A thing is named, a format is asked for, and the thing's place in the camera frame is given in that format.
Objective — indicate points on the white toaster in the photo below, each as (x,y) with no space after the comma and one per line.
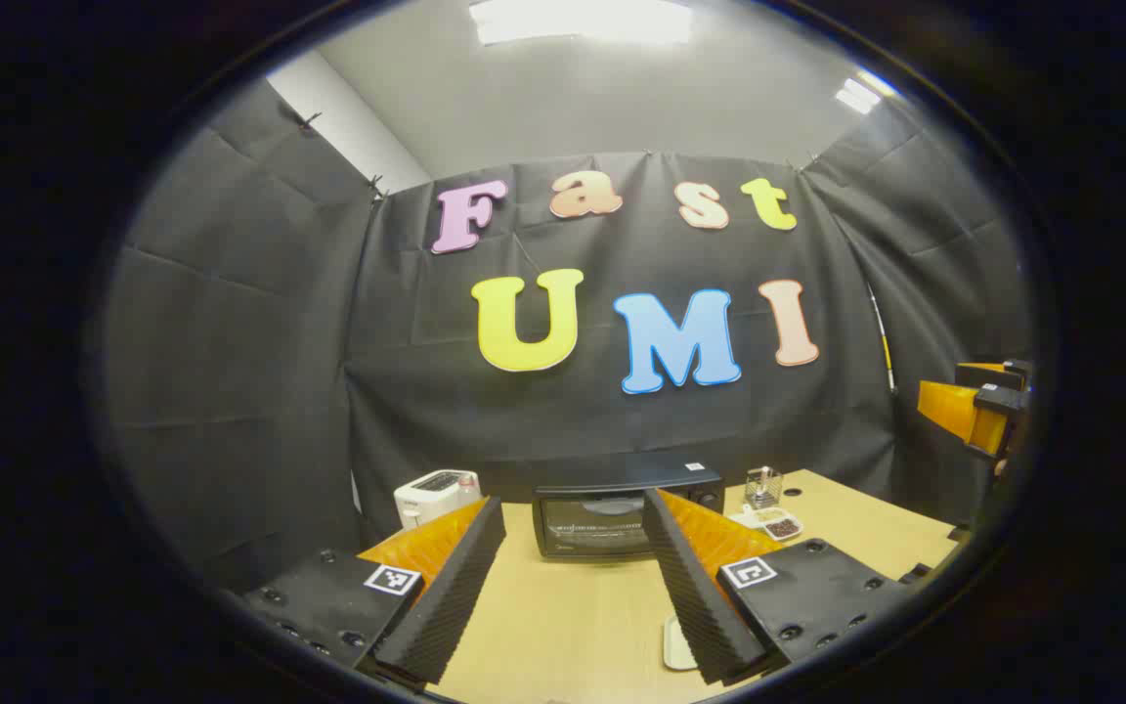
(426,494)

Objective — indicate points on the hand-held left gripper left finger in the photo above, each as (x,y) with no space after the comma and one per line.
(465,577)

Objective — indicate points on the black backdrop cloth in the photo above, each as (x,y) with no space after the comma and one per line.
(260,391)

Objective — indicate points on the ceiling light panel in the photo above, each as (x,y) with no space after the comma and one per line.
(583,20)
(861,93)

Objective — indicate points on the black electric oven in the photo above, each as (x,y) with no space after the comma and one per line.
(587,523)

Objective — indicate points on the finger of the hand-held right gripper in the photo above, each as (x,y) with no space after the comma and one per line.
(954,409)
(998,372)

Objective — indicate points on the cream baking tray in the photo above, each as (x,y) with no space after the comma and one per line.
(677,645)

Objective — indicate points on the white divided snack dish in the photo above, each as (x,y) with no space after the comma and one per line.
(778,526)

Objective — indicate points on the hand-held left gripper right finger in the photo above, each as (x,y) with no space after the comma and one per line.
(685,587)

